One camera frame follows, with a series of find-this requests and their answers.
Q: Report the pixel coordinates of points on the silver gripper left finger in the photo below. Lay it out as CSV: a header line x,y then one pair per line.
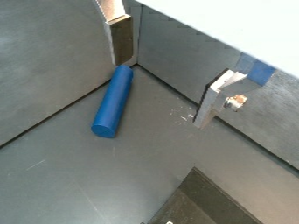
x,y
119,29

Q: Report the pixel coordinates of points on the blue cylindrical peg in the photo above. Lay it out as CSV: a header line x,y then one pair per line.
x,y
105,125

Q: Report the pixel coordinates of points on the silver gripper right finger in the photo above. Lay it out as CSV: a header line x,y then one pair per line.
x,y
225,93

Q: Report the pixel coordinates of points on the black cradle block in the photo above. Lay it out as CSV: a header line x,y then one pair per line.
x,y
200,202

